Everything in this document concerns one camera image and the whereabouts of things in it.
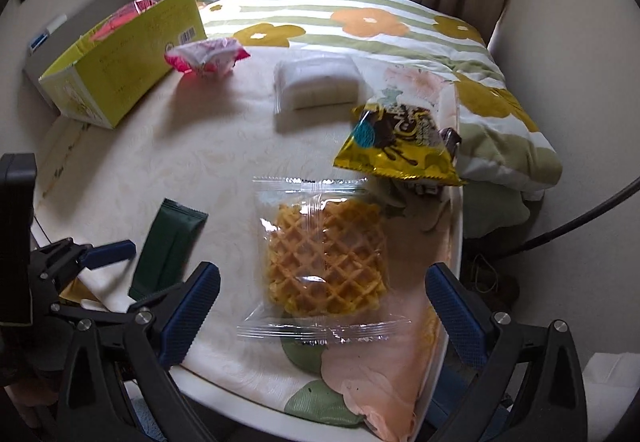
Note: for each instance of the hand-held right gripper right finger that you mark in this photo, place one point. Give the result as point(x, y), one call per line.
point(457, 317)

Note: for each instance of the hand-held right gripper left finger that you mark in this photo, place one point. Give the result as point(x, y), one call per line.
point(192, 312)

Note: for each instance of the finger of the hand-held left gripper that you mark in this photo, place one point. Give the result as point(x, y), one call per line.
point(100, 313)
point(107, 254)

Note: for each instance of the dark green snack packet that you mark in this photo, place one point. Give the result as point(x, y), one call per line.
point(167, 242)

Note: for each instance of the clear waffle packet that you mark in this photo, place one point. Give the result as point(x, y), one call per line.
point(325, 262)

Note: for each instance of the yellow cardboard box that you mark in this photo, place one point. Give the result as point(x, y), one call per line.
point(125, 72)

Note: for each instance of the gold chocolate snack packet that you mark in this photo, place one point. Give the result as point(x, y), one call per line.
point(395, 142)

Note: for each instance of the pink white snack packet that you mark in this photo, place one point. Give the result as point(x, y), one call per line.
point(207, 55)

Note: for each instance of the white cake packet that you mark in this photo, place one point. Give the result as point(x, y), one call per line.
point(317, 82)

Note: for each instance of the yellow envelope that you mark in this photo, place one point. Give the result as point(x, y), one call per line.
point(80, 294)

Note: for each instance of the white round table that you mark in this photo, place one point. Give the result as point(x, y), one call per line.
point(240, 409)

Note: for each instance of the green pink bedsheet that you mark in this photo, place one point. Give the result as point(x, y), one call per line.
point(500, 207)

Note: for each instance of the white cloth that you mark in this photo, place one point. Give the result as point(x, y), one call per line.
point(612, 387)

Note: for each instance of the white and blue bottle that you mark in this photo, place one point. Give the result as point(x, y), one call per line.
point(47, 33)

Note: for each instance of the striped floral blanket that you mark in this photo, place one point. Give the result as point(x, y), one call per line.
point(380, 47)

